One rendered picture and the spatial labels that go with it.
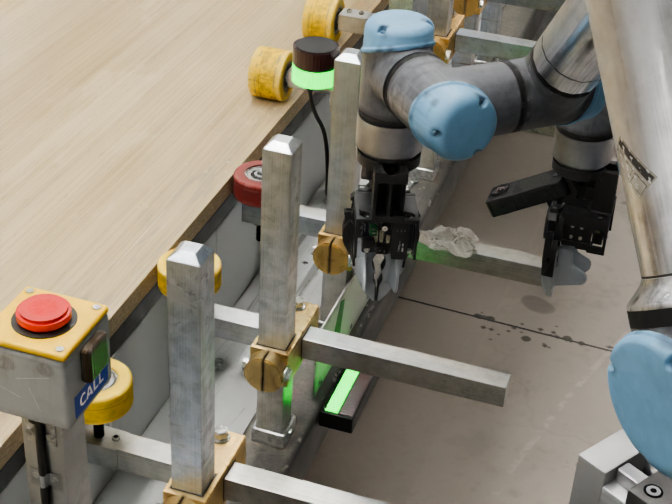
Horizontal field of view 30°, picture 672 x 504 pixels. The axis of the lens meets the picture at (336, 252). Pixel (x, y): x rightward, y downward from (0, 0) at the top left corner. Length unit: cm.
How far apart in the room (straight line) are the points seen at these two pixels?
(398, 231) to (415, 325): 165
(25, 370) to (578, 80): 62
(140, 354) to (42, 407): 74
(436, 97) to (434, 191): 95
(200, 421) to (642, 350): 53
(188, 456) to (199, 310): 19
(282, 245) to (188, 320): 26
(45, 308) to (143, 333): 74
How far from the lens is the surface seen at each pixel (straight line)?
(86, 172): 180
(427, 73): 127
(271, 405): 158
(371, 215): 139
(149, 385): 174
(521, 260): 171
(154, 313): 169
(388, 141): 135
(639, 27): 92
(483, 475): 266
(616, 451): 122
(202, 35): 223
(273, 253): 145
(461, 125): 123
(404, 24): 132
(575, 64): 125
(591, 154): 159
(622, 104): 93
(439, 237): 173
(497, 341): 303
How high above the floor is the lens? 177
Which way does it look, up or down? 32 degrees down
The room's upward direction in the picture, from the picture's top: 3 degrees clockwise
